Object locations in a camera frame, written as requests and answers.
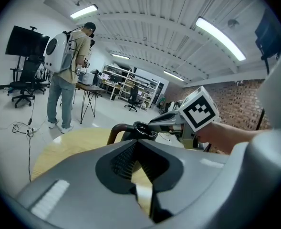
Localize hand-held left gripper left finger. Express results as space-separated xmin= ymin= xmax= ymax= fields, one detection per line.
xmin=14 ymin=139 xmax=160 ymax=229

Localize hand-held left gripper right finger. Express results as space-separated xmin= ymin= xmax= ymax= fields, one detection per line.
xmin=135 ymin=139 xmax=236 ymax=229

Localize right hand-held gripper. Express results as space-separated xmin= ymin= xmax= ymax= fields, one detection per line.
xmin=148 ymin=85 xmax=220 ymax=150

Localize black teapot with brown handle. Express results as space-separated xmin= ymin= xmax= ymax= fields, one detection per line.
xmin=106 ymin=121 xmax=159 ymax=146

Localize person's right forearm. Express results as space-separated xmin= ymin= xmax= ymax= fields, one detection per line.
xmin=198 ymin=121 xmax=273 ymax=155

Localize person's right hand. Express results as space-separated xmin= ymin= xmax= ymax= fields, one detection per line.
xmin=168 ymin=125 xmax=184 ymax=138

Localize black office chair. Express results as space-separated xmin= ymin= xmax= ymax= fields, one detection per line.
xmin=9 ymin=55 xmax=41 ymax=109
xmin=124 ymin=85 xmax=142 ymax=112
xmin=32 ymin=62 xmax=47 ymax=95

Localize long ceiling light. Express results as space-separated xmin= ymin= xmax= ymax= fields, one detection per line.
xmin=163 ymin=70 xmax=185 ymax=82
xmin=194 ymin=16 xmax=247 ymax=62
xmin=69 ymin=3 xmax=99 ymax=19
xmin=111 ymin=53 xmax=131 ymax=60

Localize white storage shelving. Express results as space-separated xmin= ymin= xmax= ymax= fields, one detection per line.
xmin=101 ymin=64 xmax=162 ymax=109

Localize wooden table with black legs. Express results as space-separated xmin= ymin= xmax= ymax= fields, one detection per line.
xmin=75 ymin=82 xmax=107 ymax=125

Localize white box appliance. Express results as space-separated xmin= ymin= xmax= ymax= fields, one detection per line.
xmin=78 ymin=71 xmax=95 ymax=85

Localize person's white shirt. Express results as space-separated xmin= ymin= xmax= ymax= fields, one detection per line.
xmin=226 ymin=41 xmax=281 ymax=224

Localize white hard-shell backpack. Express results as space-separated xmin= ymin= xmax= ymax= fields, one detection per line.
xmin=43 ymin=32 xmax=74 ymax=73

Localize black television screen on stand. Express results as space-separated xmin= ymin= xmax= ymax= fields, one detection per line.
xmin=5 ymin=25 xmax=51 ymax=77

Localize black floor cable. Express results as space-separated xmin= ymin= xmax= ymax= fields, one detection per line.
xmin=12 ymin=96 xmax=37 ymax=183

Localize dark head-worn camera unit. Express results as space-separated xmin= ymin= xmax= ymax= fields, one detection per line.
xmin=254 ymin=8 xmax=281 ymax=74

